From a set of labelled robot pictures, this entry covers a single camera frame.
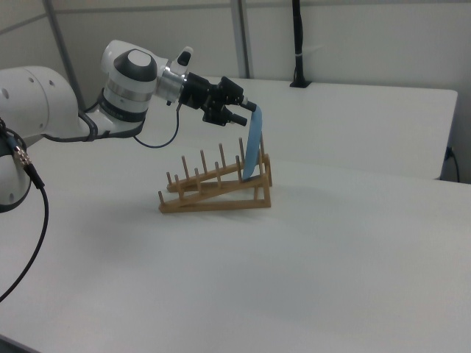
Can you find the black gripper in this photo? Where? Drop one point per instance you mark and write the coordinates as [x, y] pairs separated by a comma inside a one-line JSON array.
[[198, 95]]

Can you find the blue round plate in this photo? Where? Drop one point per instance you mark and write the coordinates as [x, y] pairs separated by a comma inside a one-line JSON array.
[[254, 147]]

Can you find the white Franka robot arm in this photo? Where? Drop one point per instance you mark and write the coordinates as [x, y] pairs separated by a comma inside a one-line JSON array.
[[44, 103]]

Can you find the wooden plate rack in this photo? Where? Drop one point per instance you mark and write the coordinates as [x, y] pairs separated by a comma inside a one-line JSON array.
[[221, 191]]

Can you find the black pole with base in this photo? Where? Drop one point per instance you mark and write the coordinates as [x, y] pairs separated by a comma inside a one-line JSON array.
[[299, 44]]

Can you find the white back table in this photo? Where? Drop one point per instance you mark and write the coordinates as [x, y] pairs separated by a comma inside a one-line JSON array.
[[349, 121]]

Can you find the grey partition frame post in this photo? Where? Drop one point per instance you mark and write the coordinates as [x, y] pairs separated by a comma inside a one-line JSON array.
[[243, 36], [62, 48]]

